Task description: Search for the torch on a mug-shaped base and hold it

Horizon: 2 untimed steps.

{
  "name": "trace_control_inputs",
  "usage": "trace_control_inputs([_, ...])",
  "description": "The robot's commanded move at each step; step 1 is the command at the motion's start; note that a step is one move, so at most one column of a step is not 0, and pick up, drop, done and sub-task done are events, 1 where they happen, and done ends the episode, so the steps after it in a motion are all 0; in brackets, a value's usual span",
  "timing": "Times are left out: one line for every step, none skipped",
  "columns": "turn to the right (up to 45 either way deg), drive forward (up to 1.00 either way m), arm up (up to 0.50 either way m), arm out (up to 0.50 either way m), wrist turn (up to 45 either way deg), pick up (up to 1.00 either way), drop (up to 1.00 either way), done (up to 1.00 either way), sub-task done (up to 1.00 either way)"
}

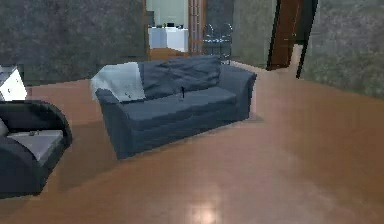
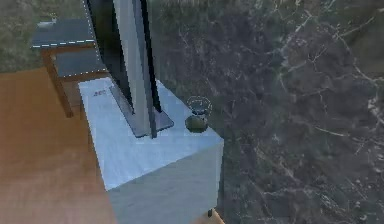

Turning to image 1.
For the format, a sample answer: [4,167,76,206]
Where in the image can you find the dark blue sofa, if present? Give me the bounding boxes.
[95,54,258,160]

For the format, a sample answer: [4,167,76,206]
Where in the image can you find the wooden glazed room door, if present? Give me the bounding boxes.
[187,0,207,56]

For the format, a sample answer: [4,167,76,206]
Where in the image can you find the brown wooden room door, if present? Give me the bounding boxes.
[266,0,305,71]

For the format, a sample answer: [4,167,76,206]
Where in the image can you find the black wire rack cart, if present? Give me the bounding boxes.
[202,22,234,65]

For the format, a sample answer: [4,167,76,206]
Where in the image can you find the white blanket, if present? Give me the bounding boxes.
[90,61,147,104]

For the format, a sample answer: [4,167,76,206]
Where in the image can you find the black armchair grey cushion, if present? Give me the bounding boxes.
[0,100,74,200]

